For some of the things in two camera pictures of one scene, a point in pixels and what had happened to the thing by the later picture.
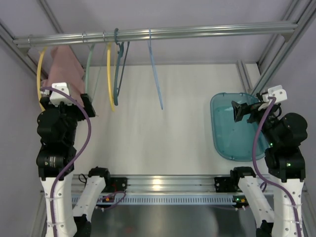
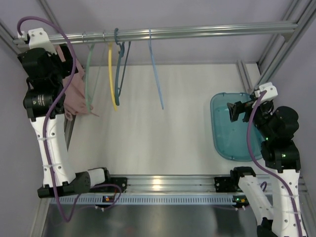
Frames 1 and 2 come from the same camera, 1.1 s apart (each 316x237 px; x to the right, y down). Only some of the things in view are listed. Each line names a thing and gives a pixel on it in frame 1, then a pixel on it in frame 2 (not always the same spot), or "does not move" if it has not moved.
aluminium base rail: x=160 y=184 does not move
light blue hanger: x=150 y=45 does not move
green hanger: x=87 y=68 does not move
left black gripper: x=87 y=106 to x=65 y=58
